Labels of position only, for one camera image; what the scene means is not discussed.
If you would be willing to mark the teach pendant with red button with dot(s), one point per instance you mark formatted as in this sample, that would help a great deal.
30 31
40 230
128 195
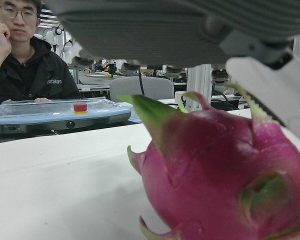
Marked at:
40 116

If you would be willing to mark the person in black jacket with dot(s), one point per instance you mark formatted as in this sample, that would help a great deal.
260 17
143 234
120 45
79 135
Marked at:
27 75

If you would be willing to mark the pink dragon fruit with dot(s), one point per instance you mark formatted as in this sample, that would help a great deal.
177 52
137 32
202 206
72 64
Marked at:
215 162

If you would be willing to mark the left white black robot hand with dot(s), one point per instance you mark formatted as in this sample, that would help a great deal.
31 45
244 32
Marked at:
165 30

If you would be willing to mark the white mug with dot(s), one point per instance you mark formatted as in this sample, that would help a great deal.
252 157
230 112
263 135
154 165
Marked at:
179 95

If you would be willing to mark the grey office chair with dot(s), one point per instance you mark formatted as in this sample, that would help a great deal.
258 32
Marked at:
155 87

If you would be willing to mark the aluminium profile post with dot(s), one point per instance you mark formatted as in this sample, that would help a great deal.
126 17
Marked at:
196 82

